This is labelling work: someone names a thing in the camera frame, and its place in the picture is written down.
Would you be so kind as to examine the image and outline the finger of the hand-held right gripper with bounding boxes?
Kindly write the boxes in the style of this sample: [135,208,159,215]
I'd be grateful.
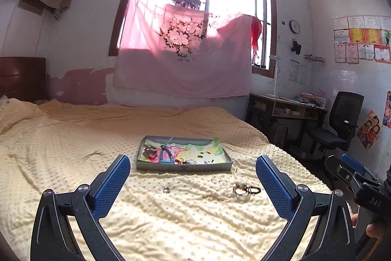
[340,153,383,186]
[325,155,364,190]

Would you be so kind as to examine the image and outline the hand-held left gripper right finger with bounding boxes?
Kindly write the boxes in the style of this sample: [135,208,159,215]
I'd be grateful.
[255,155,357,261]

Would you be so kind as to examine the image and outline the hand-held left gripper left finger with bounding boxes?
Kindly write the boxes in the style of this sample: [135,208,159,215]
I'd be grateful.
[30,154,131,261]

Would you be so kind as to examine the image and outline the blue hair claw clip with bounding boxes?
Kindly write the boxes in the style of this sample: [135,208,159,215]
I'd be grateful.
[157,137,177,164]

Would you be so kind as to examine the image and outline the grey tray with colourful picture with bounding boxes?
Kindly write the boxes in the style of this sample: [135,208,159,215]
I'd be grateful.
[136,135,234,172]

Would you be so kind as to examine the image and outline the person's right hand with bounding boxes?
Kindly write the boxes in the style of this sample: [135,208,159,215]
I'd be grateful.
[351,213,383,239]

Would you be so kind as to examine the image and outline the black office chair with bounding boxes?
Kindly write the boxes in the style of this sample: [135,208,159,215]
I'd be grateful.
[301,91,365,161]

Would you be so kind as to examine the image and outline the dark desk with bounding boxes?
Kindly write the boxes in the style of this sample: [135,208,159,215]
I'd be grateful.
[246,93,328,154]

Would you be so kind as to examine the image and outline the books on desk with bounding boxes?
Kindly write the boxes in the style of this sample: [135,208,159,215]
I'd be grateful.
[294,92,327,109]

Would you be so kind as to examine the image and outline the white desk lamp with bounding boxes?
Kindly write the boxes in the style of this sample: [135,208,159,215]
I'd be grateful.
[265,56,282,98]

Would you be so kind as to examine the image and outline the dark wooden headboard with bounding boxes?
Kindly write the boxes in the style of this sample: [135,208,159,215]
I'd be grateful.
[0,57,46,103]

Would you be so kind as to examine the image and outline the pink floral cloth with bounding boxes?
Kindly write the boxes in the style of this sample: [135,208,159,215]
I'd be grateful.
[114,0,255,99]

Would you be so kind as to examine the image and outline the red hanging decoration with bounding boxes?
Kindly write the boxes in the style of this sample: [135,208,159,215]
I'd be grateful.
[250,18,263,65]

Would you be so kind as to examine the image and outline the amber bead bracelet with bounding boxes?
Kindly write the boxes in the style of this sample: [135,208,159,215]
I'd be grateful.
[233,182,250,196]

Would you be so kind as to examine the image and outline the cartoon wall poster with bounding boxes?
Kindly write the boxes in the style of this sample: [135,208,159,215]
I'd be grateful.
[356,109,384,150]
[382,91,391,129]

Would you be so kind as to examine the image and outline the white wall calendar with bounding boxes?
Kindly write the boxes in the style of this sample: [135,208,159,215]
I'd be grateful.
[289,58,301,84]

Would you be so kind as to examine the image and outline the group of wall certificates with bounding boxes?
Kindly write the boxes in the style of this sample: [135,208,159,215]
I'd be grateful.
[332,15,391,65]

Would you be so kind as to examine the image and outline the wall mounted box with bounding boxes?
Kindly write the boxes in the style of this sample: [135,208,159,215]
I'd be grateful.
[18,0,46,16]

